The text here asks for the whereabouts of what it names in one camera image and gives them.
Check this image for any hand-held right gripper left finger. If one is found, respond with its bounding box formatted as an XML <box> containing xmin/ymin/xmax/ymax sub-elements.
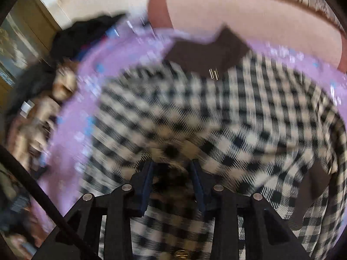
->
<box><xmin>33</xmin><ymin>160</ymin><xmax>155</xmax><ymax>260</ymax></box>

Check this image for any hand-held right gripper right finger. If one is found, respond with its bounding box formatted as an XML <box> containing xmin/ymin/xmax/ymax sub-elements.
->
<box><xmin>189</xmin><ymin>159</ymin><xmax>310</xmax><ymax>260</ymax></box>

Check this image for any black and white checkered coat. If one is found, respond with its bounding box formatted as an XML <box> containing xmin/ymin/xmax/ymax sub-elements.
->
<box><xmin>81</xmin><ymin>26</ymin><xmax>347</xmax><ymax>260</ymax></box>

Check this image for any pile of black clothes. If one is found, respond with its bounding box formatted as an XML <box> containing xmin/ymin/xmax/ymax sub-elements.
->
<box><xmin>51</xmin><ymin>12</ymin><xmax>128</xmax><ymax>60</ymax></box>

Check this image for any purple floral bedsheet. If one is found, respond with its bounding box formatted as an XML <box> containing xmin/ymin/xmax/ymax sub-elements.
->
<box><xmin>27</xmin><ymin>19</ymin><xmax>347</xmax><ymax>239</ymax></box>

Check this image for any brown and cream plush blanket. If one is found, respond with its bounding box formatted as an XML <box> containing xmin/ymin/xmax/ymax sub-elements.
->
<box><xmin>5</xmin><ymin>60</ymin><xmax>79</xmax><ymax>174</ymax></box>

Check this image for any pink sofa backrest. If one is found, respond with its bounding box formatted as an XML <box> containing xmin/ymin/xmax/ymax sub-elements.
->
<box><xmin>148</xmin><ymin>0</ymin><xmax>347</xmax><ymax>73</ymax></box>

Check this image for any beige wardrobe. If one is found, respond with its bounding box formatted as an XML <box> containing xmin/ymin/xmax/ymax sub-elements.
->
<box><xmin>0</xmin><ymin>0</ymin><xmax>64</xmax><ymax>87</ymax></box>

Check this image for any black cable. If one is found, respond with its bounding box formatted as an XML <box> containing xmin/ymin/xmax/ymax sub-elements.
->
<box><xmin>0</xmin><ymin>145</ymin><xmax>101</xmax><ymax>260</ymax></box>

